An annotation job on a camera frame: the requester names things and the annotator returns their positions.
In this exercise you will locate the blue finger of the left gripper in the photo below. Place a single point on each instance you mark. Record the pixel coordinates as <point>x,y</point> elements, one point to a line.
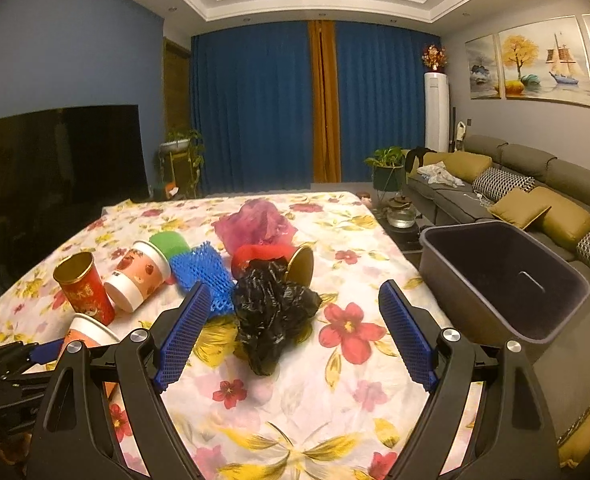
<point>45,353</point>

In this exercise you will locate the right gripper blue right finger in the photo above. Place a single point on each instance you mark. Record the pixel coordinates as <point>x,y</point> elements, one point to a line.
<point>410,341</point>

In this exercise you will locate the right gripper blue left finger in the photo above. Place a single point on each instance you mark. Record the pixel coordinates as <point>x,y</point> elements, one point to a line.
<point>175,332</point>

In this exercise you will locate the red gold paper cup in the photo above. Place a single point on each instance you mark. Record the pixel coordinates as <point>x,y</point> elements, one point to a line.
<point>81,284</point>

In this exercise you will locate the blue foam net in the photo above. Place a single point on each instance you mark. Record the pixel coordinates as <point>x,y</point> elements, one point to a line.
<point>205,265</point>

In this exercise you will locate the white orange paper cup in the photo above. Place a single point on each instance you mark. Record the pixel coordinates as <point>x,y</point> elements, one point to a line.
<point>138,274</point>

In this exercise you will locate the black plastic bag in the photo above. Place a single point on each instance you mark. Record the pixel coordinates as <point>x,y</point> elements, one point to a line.
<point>272,314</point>

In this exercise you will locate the purple pink plastic bag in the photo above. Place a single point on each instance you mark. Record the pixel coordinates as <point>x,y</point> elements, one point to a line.
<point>258,222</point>

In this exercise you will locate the dark grey trash bin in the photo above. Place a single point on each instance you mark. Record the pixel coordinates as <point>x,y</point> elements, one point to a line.
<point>496,283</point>

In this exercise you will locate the floral tablecloth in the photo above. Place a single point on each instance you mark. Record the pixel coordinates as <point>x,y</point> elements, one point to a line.
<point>340,404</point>

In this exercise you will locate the glass teapot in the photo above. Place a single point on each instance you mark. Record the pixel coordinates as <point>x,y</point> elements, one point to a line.
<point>400,212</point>

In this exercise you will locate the black television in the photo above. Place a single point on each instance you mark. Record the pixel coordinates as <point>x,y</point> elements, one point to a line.
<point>58,170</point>

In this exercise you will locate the mustard cushion small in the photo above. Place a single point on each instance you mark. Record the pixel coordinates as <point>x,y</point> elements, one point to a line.
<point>519,208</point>

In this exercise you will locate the white cloth on sofa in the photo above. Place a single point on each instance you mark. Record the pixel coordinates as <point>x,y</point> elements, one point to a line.
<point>438,174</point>

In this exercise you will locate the potted green plant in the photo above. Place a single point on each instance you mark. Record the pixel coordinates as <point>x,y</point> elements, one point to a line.
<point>388,167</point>

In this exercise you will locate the patterned pillow far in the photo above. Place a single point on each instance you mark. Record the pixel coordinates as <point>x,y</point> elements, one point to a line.
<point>495,183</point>

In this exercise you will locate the plant on wooden stand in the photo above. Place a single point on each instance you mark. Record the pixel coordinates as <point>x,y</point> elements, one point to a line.
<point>181,159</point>

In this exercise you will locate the grey sectional sofa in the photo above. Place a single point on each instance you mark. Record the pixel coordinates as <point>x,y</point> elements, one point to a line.
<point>563,370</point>

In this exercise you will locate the mustard cushion far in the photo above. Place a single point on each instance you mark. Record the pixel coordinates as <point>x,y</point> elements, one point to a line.
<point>463,165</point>

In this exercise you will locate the mustard cushion large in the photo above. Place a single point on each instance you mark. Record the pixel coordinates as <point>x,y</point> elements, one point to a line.
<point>565,223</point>

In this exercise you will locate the orange curtain strip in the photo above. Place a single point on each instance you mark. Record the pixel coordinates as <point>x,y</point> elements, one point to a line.
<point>326,143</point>

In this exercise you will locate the white standing air conditioner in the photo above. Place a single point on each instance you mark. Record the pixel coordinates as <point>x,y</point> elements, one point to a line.
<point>437,109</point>

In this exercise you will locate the blue curtain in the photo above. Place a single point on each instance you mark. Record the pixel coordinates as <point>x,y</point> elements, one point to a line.
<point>251,100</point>

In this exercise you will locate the red flower decoration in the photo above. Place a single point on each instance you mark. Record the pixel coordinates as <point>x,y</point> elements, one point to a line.
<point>435,58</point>

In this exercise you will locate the left landscape painting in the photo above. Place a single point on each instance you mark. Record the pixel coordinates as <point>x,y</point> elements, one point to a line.
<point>483,68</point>

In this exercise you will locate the sailboat tree painting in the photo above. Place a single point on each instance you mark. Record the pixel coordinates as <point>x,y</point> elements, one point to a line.
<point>546,61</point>

